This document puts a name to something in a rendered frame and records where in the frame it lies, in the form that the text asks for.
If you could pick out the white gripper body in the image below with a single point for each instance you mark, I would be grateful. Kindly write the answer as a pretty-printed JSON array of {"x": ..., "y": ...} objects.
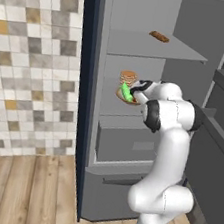
[{"x": 140, "y": 96}]

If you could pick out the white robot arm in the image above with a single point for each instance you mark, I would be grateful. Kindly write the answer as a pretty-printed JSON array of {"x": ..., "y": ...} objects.
[{"x": 172, "y": 153}]

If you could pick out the red chicken drumstick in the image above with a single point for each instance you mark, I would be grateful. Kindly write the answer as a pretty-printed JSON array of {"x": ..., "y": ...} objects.
[{"x": 134, "y": 100}]

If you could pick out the green corn cob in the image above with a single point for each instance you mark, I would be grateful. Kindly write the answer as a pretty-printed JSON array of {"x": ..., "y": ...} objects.
[{"x": 127, "y": 92}]

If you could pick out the grey fridge shelf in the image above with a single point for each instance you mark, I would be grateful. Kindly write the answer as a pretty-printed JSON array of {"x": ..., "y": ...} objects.
[
  {"x": 143, "y": 44},
  {"x": 110, "y": 105}
]

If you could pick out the grey fridge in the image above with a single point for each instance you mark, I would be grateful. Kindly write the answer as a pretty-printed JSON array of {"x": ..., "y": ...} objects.
[{"x": 91, "y": 81}]

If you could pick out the grey fridge door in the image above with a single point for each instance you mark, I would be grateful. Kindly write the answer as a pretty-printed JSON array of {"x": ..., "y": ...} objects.
[{"x": 211, "y": 158}]

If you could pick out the tan stacked burger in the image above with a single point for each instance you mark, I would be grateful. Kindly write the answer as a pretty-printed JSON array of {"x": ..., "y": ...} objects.
[{"x": 128, "y": 77}]

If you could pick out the grey crisper drawer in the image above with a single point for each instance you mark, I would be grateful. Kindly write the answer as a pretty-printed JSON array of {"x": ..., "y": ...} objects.
[{"x": 123, "y": 142}]

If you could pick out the brown bar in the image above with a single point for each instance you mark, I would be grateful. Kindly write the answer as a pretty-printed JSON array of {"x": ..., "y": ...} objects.
[{"x": 159, "y": 36}]

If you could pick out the grey freezer drawer front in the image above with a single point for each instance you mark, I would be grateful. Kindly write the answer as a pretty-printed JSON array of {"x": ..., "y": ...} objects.
[{"x": 105, "y": 200}]

